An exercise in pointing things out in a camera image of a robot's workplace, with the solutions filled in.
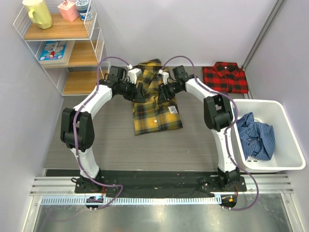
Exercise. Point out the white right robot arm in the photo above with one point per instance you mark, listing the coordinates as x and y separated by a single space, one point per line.
218 117

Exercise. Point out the blue white patterned cup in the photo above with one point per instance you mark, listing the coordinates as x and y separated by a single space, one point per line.
83 6

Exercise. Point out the yellow plaid long sleeve shirt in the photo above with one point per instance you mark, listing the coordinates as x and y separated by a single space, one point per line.
150 116

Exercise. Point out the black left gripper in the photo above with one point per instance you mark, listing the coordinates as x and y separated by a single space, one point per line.
140 97

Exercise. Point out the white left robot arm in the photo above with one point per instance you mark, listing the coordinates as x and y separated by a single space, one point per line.
77 130

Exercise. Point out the blue checked shirt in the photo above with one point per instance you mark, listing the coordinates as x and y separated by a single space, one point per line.
257 139

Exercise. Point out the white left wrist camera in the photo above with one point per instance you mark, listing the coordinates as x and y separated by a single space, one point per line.
133 74

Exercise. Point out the white plastic bin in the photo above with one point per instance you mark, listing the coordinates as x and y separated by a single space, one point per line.
287 154

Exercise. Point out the red plaid folded shirt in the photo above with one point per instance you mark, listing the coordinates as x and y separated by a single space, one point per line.
225 77

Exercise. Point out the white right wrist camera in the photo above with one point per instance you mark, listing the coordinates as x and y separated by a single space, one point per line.
164 76

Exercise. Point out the blue white book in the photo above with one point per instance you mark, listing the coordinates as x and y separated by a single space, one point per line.
56 53

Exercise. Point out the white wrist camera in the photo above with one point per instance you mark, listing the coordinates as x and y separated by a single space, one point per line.
133 74
164 76

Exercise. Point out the pink box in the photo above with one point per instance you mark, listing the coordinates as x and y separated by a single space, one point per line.
68 10

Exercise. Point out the white wire wooden shelf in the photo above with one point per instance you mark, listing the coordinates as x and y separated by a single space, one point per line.
66 38

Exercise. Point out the yellow pitcher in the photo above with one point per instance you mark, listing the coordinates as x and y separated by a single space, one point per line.
38 13

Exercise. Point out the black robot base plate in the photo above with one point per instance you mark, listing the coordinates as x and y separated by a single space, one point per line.
156 184

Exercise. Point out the aluminium rail frame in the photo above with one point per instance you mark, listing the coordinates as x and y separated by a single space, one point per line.
60 186

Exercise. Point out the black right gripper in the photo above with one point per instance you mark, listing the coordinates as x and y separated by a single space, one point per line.
163 97

